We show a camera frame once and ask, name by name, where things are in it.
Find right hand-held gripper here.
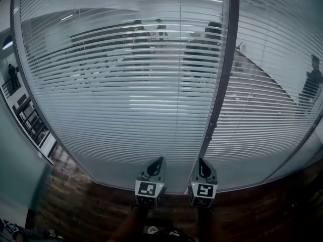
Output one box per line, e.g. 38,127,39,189
189,157,218,208

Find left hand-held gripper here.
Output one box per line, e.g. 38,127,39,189
135,156,167,209

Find person's left forearm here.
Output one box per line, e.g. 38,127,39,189
108,205,149,242

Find person's right forearm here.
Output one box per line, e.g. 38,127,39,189
196,207,220,242

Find person's dark trousers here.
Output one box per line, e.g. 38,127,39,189
143,229,197,242

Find frosted glass door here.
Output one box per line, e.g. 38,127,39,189
0,97,53,211

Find black stair railing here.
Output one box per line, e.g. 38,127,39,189
11,97,50,146

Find black landing railing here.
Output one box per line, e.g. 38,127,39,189
1,81,20,98

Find dark dome pendant lamp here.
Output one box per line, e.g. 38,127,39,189
2,35,13,50

